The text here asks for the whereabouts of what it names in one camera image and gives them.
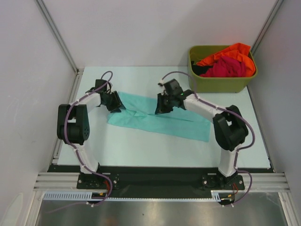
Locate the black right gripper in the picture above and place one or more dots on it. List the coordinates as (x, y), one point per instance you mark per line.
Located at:
(163, 103)

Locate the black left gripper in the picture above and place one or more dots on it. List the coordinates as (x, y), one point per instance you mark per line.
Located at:
(116, 99)

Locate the teal t shirt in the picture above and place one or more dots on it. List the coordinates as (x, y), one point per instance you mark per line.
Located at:
(139, 113)

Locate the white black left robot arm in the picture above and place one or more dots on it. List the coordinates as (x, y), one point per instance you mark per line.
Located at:
(73, 126)

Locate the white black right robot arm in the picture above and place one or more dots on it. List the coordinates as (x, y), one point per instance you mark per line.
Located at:
(229, 128)

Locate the olive green plastic bin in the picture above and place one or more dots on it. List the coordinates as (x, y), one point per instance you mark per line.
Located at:
(213, 85)

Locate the black garment in bin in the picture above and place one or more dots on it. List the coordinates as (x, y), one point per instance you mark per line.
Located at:
(199, 70)

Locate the magenta t shirt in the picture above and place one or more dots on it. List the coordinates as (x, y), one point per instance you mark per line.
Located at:
(225, 67)

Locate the orange t shirt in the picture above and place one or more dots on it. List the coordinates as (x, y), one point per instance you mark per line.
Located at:
(238, 51)

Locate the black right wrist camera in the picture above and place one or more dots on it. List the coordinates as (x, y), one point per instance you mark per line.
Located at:
(172, 87)

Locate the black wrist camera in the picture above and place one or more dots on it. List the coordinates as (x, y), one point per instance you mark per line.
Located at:
(172, 87)
(102, 86)

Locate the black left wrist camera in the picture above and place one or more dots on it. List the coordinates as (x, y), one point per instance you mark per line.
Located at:
(102, 86)

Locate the aluminium corner post left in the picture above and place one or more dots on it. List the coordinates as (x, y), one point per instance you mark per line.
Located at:
(57, 35)

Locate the aluminium corner post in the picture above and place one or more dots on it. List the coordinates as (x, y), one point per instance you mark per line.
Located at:
(268, 22)
(57, 35)

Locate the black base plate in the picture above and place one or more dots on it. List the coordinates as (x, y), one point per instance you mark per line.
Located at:
(158, 182)

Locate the white slotted cable duct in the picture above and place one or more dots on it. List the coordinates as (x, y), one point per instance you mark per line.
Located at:
(90, 197)

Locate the aluminium front rail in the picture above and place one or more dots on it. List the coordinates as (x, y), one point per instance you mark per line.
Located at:
(67, 181)

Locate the aluminium corner post right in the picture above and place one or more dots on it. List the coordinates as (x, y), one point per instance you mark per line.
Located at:
(268, 22)

